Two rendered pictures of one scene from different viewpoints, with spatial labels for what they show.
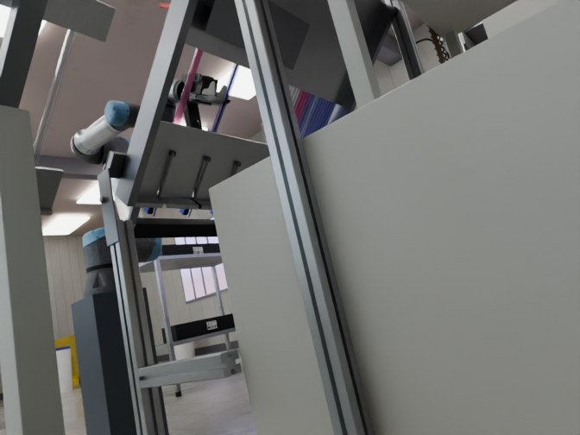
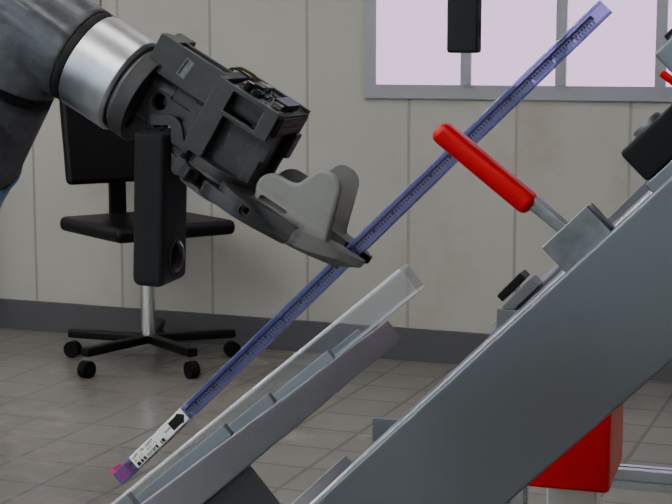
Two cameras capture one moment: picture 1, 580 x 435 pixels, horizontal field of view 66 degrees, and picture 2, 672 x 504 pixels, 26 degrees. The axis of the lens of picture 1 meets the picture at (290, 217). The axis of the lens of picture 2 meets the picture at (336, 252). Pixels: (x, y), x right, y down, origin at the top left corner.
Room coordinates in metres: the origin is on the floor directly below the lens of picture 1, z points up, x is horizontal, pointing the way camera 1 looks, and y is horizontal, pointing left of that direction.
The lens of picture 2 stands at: (0.22, 0.48, 1.13)
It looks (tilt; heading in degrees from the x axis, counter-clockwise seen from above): 8 degrees down; 340
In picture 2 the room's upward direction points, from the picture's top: straight up
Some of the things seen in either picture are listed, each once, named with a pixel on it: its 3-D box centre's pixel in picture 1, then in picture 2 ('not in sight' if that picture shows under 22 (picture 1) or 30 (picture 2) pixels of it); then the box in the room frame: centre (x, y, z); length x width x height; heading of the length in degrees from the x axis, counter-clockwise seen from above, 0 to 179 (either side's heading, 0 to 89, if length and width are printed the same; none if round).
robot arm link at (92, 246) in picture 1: (104, 247); not in sight; (1.49, 0.65, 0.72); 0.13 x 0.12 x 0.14; 137
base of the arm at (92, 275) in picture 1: (106, 280); not in sight; (1.48, 0.65, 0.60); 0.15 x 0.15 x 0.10
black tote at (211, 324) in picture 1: (199, 327); not in sight; (3.54, 0.88, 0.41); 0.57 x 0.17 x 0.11; 142
